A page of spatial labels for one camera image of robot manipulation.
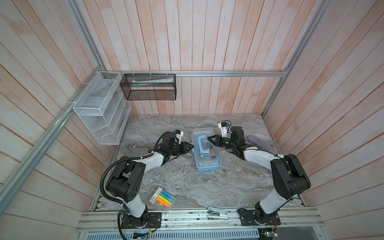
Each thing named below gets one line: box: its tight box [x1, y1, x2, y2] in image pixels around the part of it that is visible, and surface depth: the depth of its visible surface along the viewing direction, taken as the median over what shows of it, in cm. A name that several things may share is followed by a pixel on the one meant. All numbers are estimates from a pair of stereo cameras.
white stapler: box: [207, 206, 229, 220], surface depth 76 cm
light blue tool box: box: [191, 132, 222, 173], surface depth 89 cm
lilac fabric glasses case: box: [247, 134, 272, 152], surface depth 103 cm
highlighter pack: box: [147, 185, 177, 214], surface depth 81 cm
